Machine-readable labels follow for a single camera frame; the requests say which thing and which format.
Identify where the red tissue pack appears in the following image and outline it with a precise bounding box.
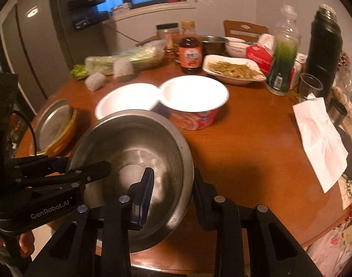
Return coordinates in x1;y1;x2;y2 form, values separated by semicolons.
246;34;274;76

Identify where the grey refrigerator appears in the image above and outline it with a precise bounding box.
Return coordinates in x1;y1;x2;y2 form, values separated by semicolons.
0;0;109;113

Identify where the orange lid pickle jar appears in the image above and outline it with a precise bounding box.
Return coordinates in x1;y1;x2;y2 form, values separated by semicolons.
172;34;182;63

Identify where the black thermos flask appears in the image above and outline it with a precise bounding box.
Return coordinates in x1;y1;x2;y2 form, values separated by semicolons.
305;4;343;98

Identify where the small metal cup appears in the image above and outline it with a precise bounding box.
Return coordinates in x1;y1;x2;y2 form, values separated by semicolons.
326;97;348;126

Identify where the person's left hand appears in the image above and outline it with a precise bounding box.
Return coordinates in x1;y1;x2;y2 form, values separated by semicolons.
0;231;35;258

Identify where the dark sauce bottle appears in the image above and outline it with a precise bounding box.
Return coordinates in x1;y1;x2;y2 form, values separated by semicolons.
179;21;202;74

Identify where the green liquid plastic bottle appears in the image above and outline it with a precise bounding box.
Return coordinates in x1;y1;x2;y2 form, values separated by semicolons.
266;4;301;96

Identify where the large foam-netted fruit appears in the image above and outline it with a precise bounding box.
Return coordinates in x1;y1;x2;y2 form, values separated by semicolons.
113;59;135;82

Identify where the large white bowl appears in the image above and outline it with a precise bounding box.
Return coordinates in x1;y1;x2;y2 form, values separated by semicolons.
158;75;229;131

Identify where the curved wooden chair back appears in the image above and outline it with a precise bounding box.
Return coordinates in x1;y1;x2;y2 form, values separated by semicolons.
135;35;160;47

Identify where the black cable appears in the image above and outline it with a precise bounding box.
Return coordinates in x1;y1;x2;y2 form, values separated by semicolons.
12;109;38;157

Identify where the white dish of vegetables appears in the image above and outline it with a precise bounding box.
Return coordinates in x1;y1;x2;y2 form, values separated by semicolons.
202;54;266;85

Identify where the clear drinking glass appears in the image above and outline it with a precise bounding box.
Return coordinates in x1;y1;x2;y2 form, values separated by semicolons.
298;73;323;102

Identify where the shallow steel plate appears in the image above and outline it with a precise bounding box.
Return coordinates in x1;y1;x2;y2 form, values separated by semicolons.
34;99;73;154

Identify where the black lid glass jar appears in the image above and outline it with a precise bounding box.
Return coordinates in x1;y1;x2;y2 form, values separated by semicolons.
156;23;179;54

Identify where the large steel bowl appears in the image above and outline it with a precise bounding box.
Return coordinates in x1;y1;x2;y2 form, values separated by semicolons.
68;110;194;253

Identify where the small steel bowl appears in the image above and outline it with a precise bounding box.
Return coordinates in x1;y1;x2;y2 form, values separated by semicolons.
202;35;227;56

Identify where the wrapped napa cabbage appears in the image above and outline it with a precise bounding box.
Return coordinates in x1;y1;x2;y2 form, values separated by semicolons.
71;39;167;79

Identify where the small white plate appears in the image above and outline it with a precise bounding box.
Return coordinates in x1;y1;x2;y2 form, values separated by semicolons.
94;83;160;120

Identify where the white ceramic rice bowl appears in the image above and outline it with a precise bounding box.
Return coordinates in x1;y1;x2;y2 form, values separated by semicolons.
225;41;249;58

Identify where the white paper napkin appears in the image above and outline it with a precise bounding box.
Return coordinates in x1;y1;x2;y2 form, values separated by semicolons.
292;93;348;193

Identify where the small foam-netted fruit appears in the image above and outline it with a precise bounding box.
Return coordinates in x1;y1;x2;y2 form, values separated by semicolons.
85;72;106;92

